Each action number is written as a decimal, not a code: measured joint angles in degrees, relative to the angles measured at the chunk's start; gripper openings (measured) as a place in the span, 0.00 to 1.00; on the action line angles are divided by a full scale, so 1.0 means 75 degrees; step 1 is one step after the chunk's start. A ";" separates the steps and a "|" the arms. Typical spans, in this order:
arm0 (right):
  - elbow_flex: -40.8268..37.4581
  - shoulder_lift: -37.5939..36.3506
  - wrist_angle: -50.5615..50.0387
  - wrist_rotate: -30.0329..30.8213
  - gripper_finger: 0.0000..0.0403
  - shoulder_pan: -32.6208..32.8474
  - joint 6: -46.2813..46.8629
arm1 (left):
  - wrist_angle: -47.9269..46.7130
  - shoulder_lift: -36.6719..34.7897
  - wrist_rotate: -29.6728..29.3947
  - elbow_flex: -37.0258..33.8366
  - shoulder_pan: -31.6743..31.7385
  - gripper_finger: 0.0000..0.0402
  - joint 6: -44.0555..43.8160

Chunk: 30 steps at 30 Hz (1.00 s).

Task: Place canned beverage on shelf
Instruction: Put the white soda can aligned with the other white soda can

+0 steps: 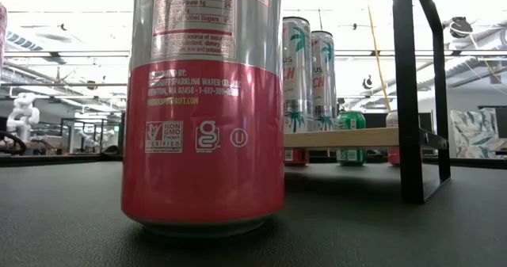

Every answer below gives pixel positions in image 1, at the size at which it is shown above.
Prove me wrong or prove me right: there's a silver Celsius energy drink can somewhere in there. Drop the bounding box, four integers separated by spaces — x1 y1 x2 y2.
282 16 314 134
311 29 338 133

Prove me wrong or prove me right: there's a green Sprite can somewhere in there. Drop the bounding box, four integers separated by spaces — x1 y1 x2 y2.
335 109 368 167

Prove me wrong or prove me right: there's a pink silver sparkling water can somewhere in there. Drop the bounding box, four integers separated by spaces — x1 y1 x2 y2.
385 109 402 166
120 0 286 238

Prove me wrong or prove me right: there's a wooden board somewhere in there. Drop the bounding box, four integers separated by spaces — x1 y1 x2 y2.
283 0 452 204

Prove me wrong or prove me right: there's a black round hanging device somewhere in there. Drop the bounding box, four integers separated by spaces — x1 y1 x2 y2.
449 16 475 39

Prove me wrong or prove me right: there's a yellow cable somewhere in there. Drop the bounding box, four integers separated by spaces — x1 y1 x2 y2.
362 0 393 113

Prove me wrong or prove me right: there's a black curved cable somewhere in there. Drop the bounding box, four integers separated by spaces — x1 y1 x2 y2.
0 129 23 156

